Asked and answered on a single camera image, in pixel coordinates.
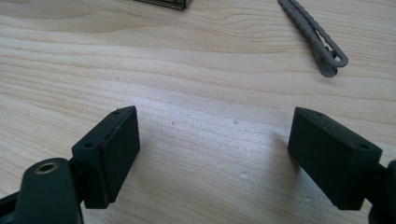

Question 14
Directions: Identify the brown transparent storage box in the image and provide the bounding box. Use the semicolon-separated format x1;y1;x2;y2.
133;0;188;11

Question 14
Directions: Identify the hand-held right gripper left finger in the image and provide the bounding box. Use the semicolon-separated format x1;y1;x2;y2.
71;105;141;210

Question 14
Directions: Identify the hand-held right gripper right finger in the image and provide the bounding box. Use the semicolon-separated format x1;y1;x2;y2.
287;106;383;211

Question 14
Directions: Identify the black pen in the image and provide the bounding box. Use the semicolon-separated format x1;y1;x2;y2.
276;0;349;78

